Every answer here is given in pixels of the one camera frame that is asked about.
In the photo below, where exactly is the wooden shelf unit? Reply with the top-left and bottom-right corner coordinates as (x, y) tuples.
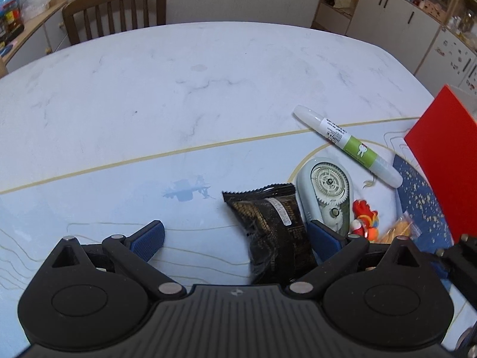
(311, 0), (454, 46)

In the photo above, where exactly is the blue gold-speckled placemat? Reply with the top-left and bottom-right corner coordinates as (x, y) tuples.
(393, 155), (453, 253)

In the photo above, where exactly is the red and white cardboard box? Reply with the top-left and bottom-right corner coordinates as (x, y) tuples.
(404, 85), (476, 241)

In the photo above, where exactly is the grey correction tape dispenser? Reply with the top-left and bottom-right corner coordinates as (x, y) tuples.
(296, 157), (353, 236)

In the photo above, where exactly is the red orange small toy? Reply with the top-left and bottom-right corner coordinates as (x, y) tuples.
(349, 200), (379, 242)

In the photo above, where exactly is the orange snack in wrapper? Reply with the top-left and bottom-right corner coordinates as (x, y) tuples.
(380, 212), (421, 244)

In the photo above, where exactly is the black snack packet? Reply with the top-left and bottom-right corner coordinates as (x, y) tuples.
(222, 183), (317, 287)

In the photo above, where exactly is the brown wooden chair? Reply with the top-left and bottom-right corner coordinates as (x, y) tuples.
(62, 0), (167, 45)

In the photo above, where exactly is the white storage cabinet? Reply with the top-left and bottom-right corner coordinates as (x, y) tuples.
(346, 0), (476, 95)

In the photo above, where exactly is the white green marker pen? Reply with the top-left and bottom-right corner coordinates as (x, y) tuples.
(293, 105), (403, 188)

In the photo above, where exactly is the blue bag on side table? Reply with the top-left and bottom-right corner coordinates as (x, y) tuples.
(1, 0), (23, 34)

